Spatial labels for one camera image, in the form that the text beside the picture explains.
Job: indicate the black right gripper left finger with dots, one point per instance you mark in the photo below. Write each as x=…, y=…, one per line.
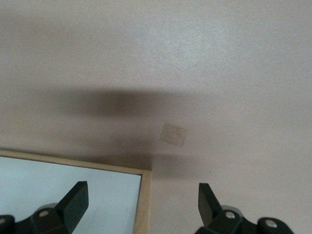
x=70, y=207

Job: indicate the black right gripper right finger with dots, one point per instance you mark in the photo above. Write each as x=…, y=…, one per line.
x=214, y=209

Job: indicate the translucent square tape patch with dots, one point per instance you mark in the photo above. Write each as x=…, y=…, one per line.
x=173, y=134

